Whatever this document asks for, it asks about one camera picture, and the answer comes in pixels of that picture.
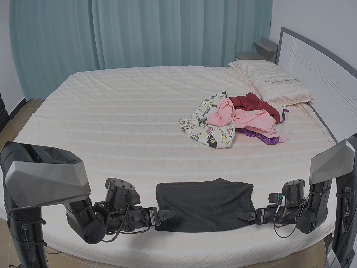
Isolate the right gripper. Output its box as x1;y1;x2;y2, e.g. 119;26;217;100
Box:
237;205;276;225

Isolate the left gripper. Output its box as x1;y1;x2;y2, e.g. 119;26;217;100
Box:
138;206;177;228

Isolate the black T-shirt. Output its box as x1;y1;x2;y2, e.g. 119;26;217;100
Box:
155;178;256;233

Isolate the bed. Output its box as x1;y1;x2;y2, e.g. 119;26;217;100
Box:
6;27;357;262

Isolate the purple garment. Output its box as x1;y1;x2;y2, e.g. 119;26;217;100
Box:
237;109;288;146

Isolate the pink garment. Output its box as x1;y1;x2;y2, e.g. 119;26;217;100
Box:
206;99;289;143

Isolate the white printed garment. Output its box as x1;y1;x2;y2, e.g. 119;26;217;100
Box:
179;91;236;150

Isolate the dark red garment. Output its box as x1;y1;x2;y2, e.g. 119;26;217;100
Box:
228;92;280;122

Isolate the cream pillow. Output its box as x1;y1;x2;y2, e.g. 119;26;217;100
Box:
228;59;314;108

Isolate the grey bedside table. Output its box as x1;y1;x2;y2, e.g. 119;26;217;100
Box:
236;36;278;64

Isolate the blue-green curtain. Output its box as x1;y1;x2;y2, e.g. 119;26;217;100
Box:
10;0;274;100

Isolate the black chest of drawers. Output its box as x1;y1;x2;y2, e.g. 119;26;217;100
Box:
0;92;11;132

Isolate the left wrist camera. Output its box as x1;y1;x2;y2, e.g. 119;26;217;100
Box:
104;178;141;210

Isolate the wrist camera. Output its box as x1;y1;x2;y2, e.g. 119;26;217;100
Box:
268;179;306;206
104;178;141;210

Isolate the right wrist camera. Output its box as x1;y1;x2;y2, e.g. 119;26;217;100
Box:
268;179;306;206

